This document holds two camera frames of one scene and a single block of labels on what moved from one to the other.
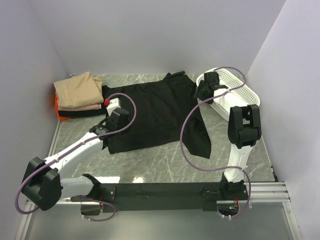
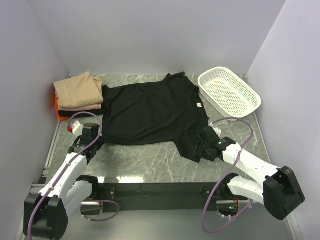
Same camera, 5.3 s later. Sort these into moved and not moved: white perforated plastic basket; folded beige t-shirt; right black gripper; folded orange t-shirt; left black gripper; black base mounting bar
Moved: left black gripper; right black gripper
Not moved: folded beige t-shirt; black base mounting bar; folded orange t-shirt; white perforated plastic basket
